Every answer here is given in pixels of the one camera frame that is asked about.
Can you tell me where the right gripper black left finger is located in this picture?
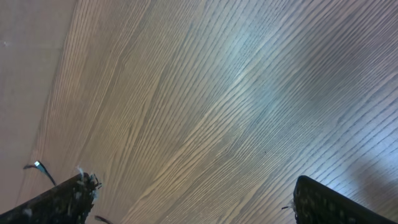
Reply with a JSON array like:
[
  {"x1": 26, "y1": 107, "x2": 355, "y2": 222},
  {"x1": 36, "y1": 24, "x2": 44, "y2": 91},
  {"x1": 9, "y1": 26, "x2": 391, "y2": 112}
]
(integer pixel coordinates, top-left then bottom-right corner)
[{"x1": 1, "y1": 172, "x2": 101, "y2": 224}]

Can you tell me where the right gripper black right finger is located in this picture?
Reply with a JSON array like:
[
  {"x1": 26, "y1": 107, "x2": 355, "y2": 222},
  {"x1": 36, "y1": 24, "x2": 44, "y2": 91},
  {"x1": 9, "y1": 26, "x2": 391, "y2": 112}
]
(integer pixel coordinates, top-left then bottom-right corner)
[{"x1": 293, "y1": 175, "x2": 395, "y2": 224}]

